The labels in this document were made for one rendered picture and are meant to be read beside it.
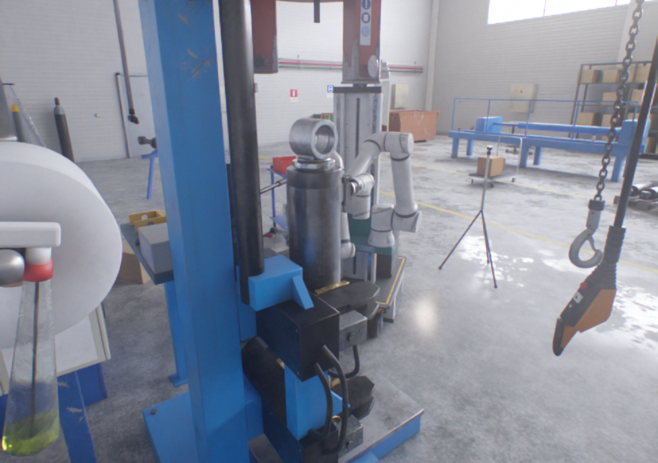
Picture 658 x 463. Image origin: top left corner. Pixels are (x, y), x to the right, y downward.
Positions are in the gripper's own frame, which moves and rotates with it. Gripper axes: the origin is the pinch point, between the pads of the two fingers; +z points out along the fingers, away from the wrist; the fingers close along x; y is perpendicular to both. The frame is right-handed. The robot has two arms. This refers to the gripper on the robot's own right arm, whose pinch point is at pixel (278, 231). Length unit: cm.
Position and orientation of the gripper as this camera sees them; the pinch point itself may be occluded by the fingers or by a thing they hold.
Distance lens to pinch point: 221.4
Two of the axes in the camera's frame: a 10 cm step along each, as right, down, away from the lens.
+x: -2.8, 9.6, 0.9
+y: 5.9, 2.5, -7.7
